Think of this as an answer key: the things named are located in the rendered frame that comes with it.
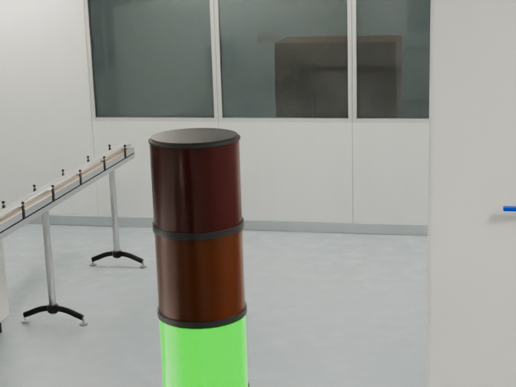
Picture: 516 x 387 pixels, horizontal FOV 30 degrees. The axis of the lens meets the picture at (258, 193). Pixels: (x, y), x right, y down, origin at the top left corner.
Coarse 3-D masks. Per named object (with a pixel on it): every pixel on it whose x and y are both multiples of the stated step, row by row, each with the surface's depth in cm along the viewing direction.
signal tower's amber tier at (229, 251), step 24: (168, 240) 52; (192, 240) 51; (216, 240) 51; (240, 240) 53; (168, 264) 52; (192, 264) 51; (216, 264) 52; (240, 264) 53; (168, 288) 52; (192, 288) 52; (216, 288) 52; (240, 288) 53; (168, 312) 53; (192, 312) 52; (216, 312) 52
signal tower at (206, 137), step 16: (192, 128) 54; (208, 128) 54; (160, 144) 51; (176, 144) 50; (192, 144) 50; (208, 144) 50; (224, 144) 50; (240, 224) 52; (160, 320) 53; (176, 320) 52; (224, 320) 52
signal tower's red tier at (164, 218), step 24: (168, 168) 50; (192, 168) 50; (216, 168) 50; (168, 192) 51; (192, 192) 50; (216, 192) 51; (240, 192) 53; (168, 216) 51; (192, 216) 51; (216, 216) 51; (240, 216) 53
